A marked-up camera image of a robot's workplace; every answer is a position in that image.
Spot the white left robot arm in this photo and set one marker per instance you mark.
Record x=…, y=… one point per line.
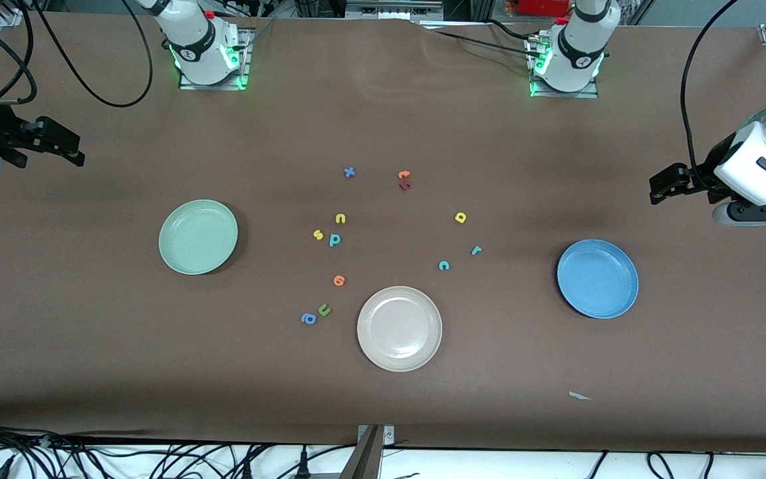
x=579, y=46

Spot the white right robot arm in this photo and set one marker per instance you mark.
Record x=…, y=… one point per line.
x=197, y=40

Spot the blue round plate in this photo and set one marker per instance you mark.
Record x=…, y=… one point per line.
x=598, y=279

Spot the green round plate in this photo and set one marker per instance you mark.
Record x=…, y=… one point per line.
x=198, y=237

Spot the red box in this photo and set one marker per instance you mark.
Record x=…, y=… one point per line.
x=542, y=6

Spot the white paper scrap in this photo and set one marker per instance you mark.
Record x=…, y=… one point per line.
x=579, y=396

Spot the blue foam letter a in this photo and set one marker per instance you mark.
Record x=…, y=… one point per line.
x=308, y=319

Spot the beige round plate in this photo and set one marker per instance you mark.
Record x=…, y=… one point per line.
x=399, y=328

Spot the green foam letter u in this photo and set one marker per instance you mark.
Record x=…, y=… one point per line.
x=324, y=311

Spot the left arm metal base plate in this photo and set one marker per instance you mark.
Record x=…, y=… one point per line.
x=559, y=95

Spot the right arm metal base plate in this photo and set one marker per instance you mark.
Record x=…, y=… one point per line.
x=213, y=86

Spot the grey metal frame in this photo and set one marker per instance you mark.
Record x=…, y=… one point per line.
x=389, y=10

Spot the aluminium profile with bracket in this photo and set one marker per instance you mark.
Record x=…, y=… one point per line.
x=368, y=456

